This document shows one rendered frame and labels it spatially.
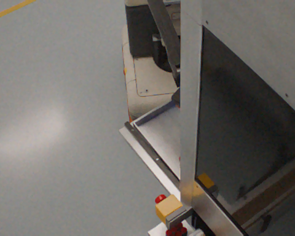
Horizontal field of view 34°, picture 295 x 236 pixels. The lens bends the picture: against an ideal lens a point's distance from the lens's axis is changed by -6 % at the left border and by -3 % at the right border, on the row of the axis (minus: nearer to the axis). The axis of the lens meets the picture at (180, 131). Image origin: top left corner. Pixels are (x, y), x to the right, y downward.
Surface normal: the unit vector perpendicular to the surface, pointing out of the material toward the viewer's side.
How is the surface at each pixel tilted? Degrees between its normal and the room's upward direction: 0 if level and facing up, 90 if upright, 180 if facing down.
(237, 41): 90
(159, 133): 0
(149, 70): 0
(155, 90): 0
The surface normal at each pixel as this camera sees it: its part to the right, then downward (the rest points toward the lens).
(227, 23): -0.80, 0.50
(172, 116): 0.00, -0.55
